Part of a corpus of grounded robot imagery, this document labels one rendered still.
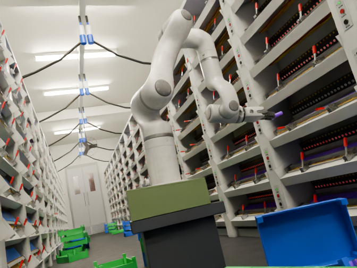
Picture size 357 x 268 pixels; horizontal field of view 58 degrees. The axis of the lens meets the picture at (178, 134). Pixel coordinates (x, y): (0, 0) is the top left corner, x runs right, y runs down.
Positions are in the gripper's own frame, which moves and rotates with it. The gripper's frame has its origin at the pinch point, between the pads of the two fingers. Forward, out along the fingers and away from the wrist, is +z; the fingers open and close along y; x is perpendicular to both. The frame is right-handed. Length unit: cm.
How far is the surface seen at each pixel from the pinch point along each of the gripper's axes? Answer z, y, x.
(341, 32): 2.9, -47.1, -16.2
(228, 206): 15, 85, 38
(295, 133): 8.3, -6.0, 10.2
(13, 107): -127, 85, -30
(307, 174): 11.3, -6.2, 29.6
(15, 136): -125, 85, -11
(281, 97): 5.7, -3.9, -8.4
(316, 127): 8.9, -19.3, 11.6
